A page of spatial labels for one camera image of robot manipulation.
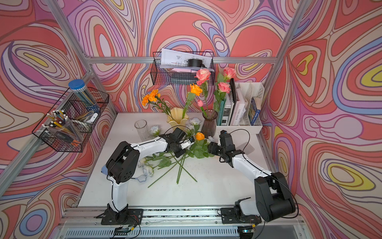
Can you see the pink tulip flower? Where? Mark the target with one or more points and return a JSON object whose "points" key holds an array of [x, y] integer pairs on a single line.
{"points": [[201, 105]]}

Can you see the white rose flower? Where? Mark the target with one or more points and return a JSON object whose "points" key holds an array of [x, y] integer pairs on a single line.
{"points": [[148, 170], [155, 131], [195, 121]]}

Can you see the yellow fluted glass vase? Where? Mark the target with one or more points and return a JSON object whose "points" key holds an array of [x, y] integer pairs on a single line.
{"points": [[177, 119]]}

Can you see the blue lid pencil jar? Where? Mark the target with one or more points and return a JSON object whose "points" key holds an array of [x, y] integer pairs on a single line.
{"points": [[82, 92]]}

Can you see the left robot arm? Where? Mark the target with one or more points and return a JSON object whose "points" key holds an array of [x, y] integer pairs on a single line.
{"points": [[122, 165]]}

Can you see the white pink book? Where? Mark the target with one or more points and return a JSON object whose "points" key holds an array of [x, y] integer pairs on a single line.
{"points": [[239, 108]]}

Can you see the orange marigold flower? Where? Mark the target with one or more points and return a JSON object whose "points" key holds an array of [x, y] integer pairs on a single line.
{"points": [[145, 100], [154, 98]]}

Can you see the orange rose flower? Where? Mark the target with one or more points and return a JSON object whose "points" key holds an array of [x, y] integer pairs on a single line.
{"points": [[200, 148], [195, 91]]}

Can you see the metal base rail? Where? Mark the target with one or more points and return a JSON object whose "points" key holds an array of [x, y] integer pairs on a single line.
{"points": [[162, 222]]}

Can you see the blue paperback book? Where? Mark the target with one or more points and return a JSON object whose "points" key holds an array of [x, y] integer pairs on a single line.
{"points": [[254, 110]]}

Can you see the white paper sheets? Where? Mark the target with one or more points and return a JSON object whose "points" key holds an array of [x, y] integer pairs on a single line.
{"points": [[178, 59]]}

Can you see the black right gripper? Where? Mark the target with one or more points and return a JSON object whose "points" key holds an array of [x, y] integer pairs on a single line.
{"points": [[213, 147]]}

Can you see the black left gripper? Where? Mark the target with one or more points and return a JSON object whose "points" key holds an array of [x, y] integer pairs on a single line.
{"points": [[179, 154]]}

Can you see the white plastic file organizer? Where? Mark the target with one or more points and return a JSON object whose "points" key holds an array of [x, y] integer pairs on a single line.
{"points": [[249, 90]]}

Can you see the black wire wall basket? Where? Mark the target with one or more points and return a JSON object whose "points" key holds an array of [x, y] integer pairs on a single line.
{"points": [[174, 76]]}

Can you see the large pink rose flower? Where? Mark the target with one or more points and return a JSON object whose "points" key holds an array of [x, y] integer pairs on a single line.
{"points": [[203, 76]]}

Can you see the purple ribbed glass vase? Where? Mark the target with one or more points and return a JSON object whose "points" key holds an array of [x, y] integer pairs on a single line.
{"points": [[209, 124]]}

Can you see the black wire side basket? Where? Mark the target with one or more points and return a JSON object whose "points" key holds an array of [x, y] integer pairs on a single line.
{"points": [[84, 120]]}

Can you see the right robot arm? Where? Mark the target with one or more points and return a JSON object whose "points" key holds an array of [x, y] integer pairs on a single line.
{"points": [[273, 198]]}

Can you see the clear glass vase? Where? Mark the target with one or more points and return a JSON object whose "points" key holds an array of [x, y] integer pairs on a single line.
{"points": [[142, 129]]}

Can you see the black tape roll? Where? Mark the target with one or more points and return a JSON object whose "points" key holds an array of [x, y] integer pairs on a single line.
{"points": [[195, 63]]}

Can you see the pen cup with pens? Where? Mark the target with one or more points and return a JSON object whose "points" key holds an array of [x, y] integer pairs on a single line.
{"points": [[62, 127]]}

